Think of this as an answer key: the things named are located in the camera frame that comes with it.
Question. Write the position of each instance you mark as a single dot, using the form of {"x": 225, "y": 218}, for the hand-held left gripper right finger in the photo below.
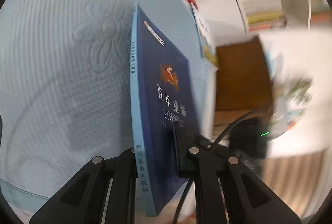
{"x": 181, "y": 151}

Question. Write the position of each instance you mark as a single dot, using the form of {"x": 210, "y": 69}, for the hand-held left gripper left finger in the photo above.
{"x": 124, "y": 164}

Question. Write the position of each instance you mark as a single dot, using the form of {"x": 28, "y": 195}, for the blue book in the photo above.
{"x": 160, "y": 109}

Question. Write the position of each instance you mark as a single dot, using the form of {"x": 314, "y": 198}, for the white illustrated book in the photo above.
{"x": 207, "y": 42}
{"x": 298, "y": 70}

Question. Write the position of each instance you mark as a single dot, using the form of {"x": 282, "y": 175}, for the row of pastel books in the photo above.
{"x": 262, "y": 18}

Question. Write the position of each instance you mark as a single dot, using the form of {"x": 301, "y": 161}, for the row of pink spined books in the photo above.
{"x": 320, "y": 5}

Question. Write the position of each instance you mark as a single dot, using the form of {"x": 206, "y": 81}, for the brown wooden panel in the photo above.
{"x": 241, "y": 78}

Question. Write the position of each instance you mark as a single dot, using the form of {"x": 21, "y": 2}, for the light blue quilted mat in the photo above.
{"x": 64, "y": 57}

